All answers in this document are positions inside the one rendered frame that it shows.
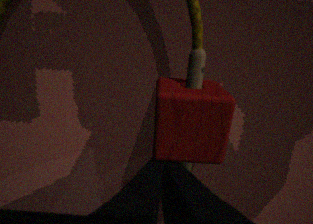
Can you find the red wooden block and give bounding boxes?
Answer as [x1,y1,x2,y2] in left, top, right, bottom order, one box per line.
[153,77,236,164]

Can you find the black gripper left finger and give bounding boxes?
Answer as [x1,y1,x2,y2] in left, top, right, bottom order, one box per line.
[0,158,164,224]

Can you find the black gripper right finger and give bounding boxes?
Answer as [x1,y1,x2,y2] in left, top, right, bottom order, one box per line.
[161,161,255,224]

